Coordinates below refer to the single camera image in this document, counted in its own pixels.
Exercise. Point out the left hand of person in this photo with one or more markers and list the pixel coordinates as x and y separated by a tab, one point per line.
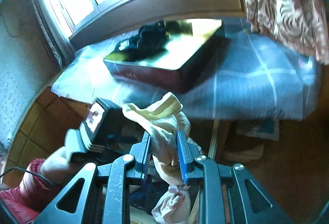
57	169

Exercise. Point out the cream yellow sock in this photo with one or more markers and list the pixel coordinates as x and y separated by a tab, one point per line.
161	120

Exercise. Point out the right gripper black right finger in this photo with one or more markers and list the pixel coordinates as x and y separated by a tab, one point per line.
245	200

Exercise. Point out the dark red gold tray box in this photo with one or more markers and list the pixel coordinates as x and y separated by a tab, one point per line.
175	67

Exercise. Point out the red jacket sleeve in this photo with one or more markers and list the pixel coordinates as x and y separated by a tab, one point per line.
32	196

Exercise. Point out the pink white sock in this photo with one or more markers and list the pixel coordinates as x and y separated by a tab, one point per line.
174	206

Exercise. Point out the black socks pile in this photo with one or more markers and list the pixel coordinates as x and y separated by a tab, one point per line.
150	38

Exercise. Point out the dark navy sock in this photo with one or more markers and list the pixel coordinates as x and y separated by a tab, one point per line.
147	196

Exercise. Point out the blue plaid seat cushion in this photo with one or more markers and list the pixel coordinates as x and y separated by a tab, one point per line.
248	76

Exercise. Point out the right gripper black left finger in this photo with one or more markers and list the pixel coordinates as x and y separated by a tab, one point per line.
100	194

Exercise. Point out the brown floral curtain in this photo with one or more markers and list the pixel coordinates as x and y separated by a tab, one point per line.
301	25

